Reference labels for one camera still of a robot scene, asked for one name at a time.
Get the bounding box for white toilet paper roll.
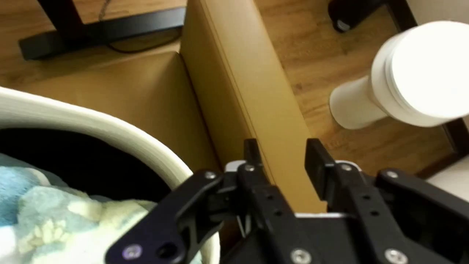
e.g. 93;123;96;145
329;19;469;130

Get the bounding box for thin black floor cable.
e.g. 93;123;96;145
99;0;184;54

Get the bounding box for brown cardboard box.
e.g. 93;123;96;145
9;0;329;214

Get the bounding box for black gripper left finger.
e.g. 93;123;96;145
104;137;295;264

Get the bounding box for white woven basket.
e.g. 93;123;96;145
0;86;222;264

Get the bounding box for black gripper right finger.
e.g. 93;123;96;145
305;137;469;264

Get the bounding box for black metal stand leg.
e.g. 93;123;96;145
327;0;417;33
18;0;188;61

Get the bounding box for white plush toy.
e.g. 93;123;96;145
14;187;160;264

